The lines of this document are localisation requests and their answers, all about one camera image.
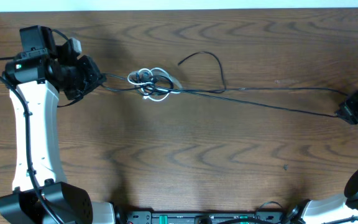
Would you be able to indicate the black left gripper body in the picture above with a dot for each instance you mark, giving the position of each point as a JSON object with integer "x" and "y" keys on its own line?
{"x": 84, "y": 76}

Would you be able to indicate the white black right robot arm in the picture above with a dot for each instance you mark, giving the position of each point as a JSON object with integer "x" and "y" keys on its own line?
{"x": 341, "y": 208}

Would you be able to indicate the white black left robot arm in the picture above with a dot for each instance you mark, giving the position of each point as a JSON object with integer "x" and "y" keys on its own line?
{"x": 36, "y": 77}

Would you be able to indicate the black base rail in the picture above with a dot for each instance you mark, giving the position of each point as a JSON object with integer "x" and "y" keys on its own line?
{"x": 147, "y": 217}

